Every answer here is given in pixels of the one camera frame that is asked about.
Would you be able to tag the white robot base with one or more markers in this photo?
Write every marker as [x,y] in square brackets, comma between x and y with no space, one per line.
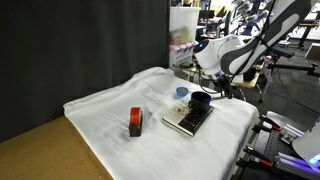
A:
[310,143]

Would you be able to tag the aluminium rail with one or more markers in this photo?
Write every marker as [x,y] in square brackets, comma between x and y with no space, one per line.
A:
[295,164]

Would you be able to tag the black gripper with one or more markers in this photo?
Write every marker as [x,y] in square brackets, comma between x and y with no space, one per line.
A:
[222,83]

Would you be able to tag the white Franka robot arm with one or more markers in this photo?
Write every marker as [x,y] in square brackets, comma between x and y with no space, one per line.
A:
[253,40]

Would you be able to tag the black cup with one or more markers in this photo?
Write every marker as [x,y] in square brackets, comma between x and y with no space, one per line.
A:
[200,101]

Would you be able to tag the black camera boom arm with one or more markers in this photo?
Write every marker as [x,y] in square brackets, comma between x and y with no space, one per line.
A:
[293,66]

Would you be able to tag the red tape in black dispenser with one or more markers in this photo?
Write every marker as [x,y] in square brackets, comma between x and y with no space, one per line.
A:
[135,120]

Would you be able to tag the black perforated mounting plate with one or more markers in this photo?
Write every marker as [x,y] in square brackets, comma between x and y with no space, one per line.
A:
[275,143]

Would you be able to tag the silver pen with blue cap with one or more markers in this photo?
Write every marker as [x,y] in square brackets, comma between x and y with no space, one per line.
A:
[213,97]

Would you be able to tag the black book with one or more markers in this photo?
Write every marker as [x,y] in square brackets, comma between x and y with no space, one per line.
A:
[183,125]

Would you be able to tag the white plastic storage bin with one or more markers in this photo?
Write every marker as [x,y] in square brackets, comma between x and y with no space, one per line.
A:
[183,23]

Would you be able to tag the black curtain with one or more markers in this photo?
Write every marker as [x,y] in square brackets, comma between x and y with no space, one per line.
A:
[83,46]

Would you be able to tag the white cloth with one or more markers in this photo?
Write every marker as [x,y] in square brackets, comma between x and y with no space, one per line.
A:
[160,153]

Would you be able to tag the blue bowl of cereal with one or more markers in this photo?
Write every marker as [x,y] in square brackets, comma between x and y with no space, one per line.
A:
[182,91]

